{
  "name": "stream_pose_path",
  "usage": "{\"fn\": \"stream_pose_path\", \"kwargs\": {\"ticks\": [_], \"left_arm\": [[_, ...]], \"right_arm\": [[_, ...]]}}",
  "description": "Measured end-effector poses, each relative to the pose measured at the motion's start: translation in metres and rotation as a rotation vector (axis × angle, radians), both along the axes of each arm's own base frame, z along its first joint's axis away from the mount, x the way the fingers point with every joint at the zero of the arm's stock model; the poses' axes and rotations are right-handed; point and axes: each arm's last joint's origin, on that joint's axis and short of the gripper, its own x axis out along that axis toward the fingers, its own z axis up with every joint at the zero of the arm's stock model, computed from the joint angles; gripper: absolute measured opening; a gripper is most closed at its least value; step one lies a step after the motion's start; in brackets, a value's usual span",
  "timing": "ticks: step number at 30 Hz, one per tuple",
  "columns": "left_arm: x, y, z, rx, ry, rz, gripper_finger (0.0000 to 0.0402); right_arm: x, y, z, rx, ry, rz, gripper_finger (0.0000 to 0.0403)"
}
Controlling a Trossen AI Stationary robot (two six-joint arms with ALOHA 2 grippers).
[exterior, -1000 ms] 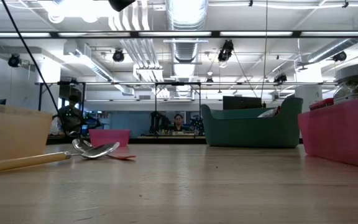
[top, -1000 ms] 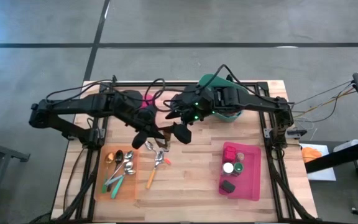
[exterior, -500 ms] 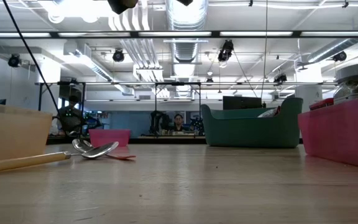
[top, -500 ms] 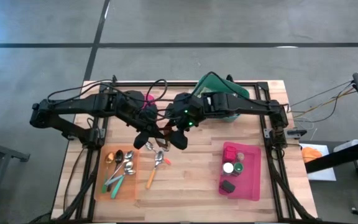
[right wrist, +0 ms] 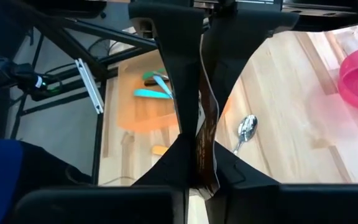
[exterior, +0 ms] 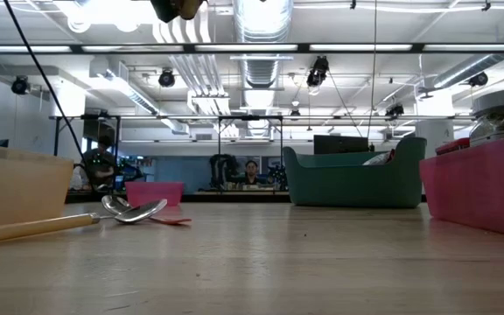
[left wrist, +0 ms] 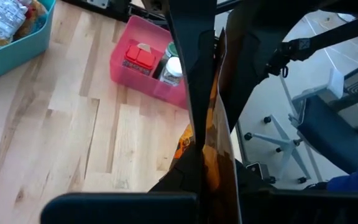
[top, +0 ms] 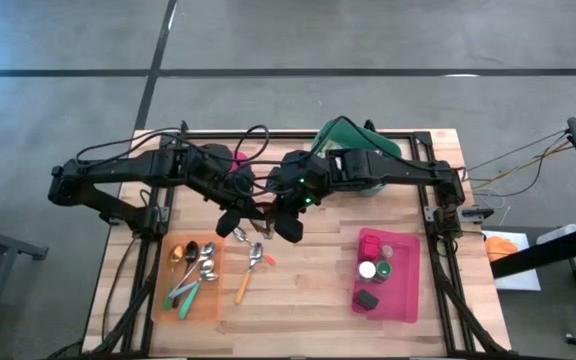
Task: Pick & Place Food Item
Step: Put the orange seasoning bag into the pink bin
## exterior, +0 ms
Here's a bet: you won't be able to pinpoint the whitish noodle packet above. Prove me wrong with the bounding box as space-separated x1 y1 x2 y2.
361 151 391 167

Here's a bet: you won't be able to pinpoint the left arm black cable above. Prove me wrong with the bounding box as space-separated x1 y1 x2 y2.
2 0 94 189

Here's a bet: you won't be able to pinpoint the black background frame rig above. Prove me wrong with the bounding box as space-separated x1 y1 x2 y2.
48 114 484 193

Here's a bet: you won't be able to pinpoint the thin hanging cable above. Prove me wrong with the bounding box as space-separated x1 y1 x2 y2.
367 0 379 142

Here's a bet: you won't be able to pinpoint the spoon with orange handle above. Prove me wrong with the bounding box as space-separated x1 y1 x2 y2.
101 194 193 227

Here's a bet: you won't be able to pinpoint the red box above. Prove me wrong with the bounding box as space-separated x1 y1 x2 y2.
434 136 472 157

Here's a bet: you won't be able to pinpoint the person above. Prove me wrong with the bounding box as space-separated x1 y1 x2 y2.
68 133 118 193
233 159 271 188

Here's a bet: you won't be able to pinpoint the orange translucent plastic tray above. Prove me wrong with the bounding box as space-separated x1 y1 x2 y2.
0 141 75 231

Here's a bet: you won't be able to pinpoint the black background robot arms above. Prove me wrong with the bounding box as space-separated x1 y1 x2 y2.
208 152 289 192

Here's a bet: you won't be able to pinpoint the teal green plastic bin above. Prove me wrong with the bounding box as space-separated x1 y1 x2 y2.
282 136 429 209

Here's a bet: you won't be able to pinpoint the black monitor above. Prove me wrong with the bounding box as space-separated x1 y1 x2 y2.
312 134 370 156

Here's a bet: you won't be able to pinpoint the glass jar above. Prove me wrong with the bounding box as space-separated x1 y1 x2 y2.
469 86 504 148

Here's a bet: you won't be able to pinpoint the pink translucent plastic tray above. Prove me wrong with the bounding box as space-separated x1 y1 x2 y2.
418 132 504 242

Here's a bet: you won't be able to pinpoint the spoon with wooden handle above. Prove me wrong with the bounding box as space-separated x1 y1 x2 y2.
0 198 169 247

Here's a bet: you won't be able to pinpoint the black overhead crossbar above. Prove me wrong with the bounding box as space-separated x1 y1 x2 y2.
0 41 504 55

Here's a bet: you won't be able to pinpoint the pink plastic bowl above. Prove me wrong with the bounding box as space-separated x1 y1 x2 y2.
124 180 186 207

